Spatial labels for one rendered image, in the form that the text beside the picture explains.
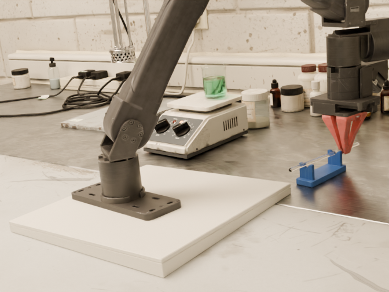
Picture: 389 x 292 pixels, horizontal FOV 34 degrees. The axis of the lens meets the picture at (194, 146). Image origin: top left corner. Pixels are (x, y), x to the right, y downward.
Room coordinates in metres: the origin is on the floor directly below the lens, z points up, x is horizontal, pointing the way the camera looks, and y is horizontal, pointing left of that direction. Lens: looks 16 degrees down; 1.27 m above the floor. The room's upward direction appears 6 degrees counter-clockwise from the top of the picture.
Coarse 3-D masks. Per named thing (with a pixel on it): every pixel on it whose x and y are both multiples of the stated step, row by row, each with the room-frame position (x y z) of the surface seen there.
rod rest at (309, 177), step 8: (328, 152) 1.03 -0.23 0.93; (328, 160) 1.03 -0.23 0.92; (336, 160) 1.02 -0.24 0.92; (304, 168) 0.97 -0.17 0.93; (312, 168) 0.96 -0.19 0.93; (320, 168) 1.01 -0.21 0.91; (328, 168) 1.01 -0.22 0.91; (336, 168) 1.00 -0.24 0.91; (344, 168) 1.01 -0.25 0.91; (304, 176) 0.97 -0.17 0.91; (312, 176) 0.96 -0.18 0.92; (320, 176) 0.97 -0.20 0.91; (328, 176) 0.98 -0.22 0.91; (304, 184) 0.96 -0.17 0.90; (312, 184) 0.95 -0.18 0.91
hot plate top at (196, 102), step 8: (192, 96) 1.34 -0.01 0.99; (200, 96) 1.34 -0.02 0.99; (232, 96) 1.30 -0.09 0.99; (240, 96) 1.30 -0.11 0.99; (168, 104) 1.30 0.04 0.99; (176, 104) 1.28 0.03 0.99; (184, 104) 1.27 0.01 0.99; (192, 104) 1.26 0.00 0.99; (200, 104) 1.25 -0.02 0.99; (208, 104) 1.25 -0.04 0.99; (216, 104) 1.24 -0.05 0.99; (224, 104) 1.26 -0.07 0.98
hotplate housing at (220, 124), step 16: (176, 112) 1.28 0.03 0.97; (192, 112) 1.27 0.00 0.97; (208, 112) 1.25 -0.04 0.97; (224, 112) 1.26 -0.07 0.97; (240, 112) 1.29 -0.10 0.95; (208, 128) 1.21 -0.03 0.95; (224, 128) 1.25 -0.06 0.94; (240, 128) 1.28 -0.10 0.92; (160, 144) 1.21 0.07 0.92; (192, 144) 1.18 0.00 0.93; (208, 144) 1.21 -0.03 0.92
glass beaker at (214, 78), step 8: (208, 64) 1.33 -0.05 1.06; (216, 64) 1.33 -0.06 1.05; (224, 64) 1.31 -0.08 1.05; (208, 72) 1.28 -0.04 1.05; (216, 72) 1.28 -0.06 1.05; (224, 72) 1.29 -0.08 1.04; (208, 80) 1.28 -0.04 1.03; (216, 80) 1.28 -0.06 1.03; (224, 80) 1.29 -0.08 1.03; (208, 88) 1.28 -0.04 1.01; (216, 88) 1.28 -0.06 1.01; (224, 88) 1.29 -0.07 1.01; (208, 96) 1.28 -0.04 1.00; (216, 96) 1.28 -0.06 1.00; (224, 96) 1.28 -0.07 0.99
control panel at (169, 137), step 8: (160, 120) 1.28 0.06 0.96; (168, 120) 1.27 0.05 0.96; (176, 120) 1.25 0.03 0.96; (184, 120) 1.24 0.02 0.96; (192, 120) 1.23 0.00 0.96; (200, 120) 1.22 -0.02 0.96; (192, 128) 1.20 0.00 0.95; (152, 136) 1.24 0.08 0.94; (160, 136) 1.23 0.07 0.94; (168, 136) 1.22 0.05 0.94; (176, 136) 1.21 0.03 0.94; (184, 136) 1.19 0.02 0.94; (176, 144) 1.18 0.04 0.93; (184, 144) 1.17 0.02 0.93
